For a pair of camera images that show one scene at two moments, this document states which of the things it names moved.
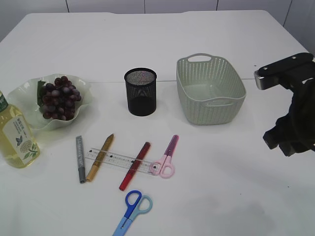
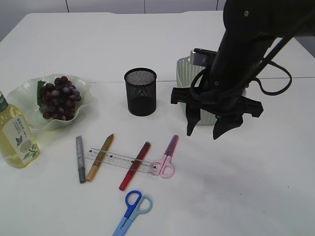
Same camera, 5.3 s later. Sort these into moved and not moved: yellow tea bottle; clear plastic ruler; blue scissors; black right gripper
Moved: black right gripper
Not moved: blue scissors; yellow tea bottle; clear plastic ruler
